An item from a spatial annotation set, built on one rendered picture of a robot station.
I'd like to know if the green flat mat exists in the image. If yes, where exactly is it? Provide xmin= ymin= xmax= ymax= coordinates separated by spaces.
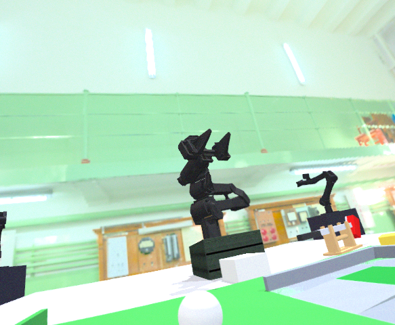
xmin=53 ymin=276 xmax=395 ymax=325

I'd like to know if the white ball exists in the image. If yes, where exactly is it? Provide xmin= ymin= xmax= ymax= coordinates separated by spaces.
xmin=178 ymin=290 xmax=223 ymax=325

